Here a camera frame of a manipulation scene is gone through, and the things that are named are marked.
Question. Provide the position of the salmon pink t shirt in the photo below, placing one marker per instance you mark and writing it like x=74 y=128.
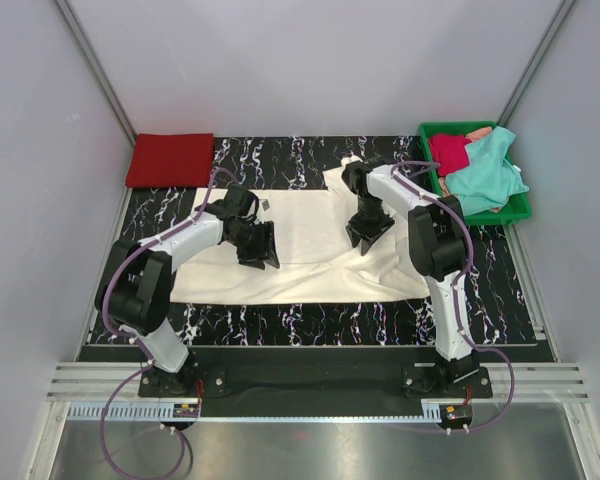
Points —
x=470 y=137

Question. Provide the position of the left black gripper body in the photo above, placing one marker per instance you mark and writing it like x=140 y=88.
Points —
x=252 y=241

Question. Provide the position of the cream white t shirt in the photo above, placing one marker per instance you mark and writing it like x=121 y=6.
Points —
x=318 y=263

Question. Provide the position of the aluminium rail frame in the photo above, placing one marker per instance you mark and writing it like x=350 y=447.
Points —
x=531 y=382

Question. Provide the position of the green plastic bin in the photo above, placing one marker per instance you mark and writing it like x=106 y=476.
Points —
x=517 y=208

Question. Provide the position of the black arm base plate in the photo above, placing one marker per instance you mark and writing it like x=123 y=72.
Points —
x=339 y=399

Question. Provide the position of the folded red t shirt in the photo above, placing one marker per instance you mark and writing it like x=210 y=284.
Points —
x=166 y=161

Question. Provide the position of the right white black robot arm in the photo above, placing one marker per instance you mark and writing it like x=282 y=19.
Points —
x=440 y=250

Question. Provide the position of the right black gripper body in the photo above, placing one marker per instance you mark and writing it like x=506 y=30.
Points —
x=371 y=217

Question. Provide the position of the left aluminium corner post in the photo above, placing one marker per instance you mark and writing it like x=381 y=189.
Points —
x=84 y=46

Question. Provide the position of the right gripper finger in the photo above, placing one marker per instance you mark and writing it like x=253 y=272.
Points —
x=354 y=236
x=370 y=233

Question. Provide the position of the teal t shirt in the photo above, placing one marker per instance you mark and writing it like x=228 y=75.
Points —
x=490 y=180

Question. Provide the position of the magenta t shirt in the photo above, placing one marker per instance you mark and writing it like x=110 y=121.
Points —
x=449 y=151

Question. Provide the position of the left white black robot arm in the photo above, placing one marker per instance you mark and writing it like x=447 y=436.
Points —
x=134 y=293

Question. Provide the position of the right aluminium corner post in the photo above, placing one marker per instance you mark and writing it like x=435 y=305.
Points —
x=548 y=39

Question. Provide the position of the grey slotted cable duct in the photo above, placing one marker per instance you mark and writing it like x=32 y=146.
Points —
x=418 y=412

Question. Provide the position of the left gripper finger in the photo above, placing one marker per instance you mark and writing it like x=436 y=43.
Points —
x=271 y=256
x=253 y=263

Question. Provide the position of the aluminium corner post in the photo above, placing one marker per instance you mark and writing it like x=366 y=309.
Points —
x=548 y=39
x=84 y=46

